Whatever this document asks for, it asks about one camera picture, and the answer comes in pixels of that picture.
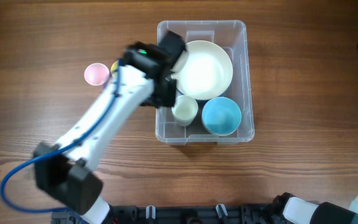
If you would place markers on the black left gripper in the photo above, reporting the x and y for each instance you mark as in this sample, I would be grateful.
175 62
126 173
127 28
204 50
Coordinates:
169 74

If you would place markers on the yellow cup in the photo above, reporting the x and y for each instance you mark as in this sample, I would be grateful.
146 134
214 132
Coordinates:
114 69

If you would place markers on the large cream bowl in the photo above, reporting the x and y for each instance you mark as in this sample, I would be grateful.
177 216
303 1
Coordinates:
205 69

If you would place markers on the cream cup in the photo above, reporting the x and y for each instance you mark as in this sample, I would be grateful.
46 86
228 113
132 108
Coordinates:
185 109

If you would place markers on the pink cup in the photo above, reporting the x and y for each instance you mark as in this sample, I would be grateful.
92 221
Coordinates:
96 74

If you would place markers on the large dark blue bowl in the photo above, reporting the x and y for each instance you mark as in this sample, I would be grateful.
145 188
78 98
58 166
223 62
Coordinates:
213 96

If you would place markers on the grey cup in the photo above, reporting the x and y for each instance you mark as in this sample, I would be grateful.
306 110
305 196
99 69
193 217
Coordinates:
183 123

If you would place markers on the clear plastic storage bin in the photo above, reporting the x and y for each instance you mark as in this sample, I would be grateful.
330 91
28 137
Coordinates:
231 35

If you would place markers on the light blue bowl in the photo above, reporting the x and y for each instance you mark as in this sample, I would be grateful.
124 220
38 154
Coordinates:
221 116

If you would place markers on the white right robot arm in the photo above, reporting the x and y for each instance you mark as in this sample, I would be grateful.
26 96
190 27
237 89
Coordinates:
292 209

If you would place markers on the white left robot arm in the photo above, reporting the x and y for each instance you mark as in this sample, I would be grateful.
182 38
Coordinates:
65 171

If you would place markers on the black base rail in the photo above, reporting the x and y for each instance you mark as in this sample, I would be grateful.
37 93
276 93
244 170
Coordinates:
243 214

